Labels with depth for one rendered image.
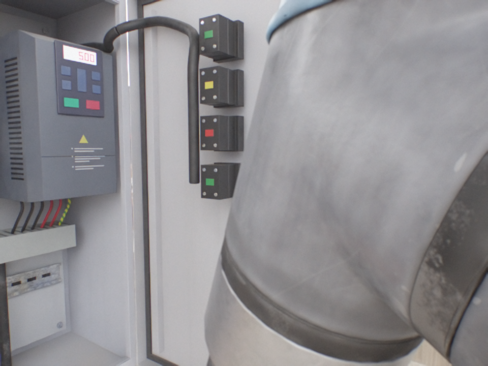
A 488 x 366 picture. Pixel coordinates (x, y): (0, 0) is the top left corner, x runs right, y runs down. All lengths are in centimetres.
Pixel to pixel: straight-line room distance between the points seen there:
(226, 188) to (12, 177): 31
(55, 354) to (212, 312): 64
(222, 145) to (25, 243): 37
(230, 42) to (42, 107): 26
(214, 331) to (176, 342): 49
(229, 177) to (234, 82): 12
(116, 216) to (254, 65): 34
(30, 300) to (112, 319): 15
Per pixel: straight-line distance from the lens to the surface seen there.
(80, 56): 59
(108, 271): 70
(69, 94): 57
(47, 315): 80
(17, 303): 76
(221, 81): 45
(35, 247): 68
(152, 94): 59
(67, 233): 70
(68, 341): 82
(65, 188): 56
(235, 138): 47
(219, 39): 46
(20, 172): 59
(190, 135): 47
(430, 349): 168
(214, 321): 16
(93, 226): 71
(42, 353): 80
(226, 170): 45
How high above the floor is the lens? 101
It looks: 5 degrees down
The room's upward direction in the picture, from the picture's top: straight up
